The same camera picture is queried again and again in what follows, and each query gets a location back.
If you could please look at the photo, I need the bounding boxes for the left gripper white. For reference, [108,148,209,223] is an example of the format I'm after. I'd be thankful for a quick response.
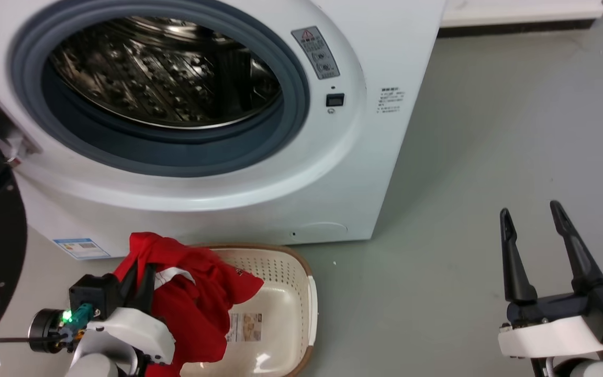
[73,260,176,365]

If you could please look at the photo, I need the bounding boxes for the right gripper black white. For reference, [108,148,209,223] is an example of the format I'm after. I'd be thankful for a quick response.
[498,201,603,360]

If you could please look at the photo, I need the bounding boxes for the red garment with white stripe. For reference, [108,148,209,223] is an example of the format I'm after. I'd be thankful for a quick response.
[113,232,264,377]

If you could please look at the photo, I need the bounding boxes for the paper label inside basket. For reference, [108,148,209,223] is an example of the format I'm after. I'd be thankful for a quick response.
[226,313,263,343]

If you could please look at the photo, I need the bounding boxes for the cream perforated laundry basket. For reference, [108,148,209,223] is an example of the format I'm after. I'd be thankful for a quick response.
[178,244,318,377]

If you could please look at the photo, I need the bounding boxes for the white front-load washing machine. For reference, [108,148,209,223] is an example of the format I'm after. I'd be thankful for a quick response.
[0,0,446,261]

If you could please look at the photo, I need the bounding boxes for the blue white energy label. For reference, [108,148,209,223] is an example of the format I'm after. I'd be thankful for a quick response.
[53,238,111,261]

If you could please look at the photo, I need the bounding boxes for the grey rubber door gasket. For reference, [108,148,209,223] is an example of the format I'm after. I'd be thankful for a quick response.
[8,0,311,178]

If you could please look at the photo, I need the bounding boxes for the stainless steel washer drum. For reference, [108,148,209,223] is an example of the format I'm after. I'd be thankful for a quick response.
[49,17,283,129]

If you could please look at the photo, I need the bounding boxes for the grey warning sticker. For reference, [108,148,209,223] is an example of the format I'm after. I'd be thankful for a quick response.
[291,26,341,80]

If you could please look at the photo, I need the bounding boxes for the white wall baseboard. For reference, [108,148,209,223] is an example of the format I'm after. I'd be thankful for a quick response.
[438,0,603,37]

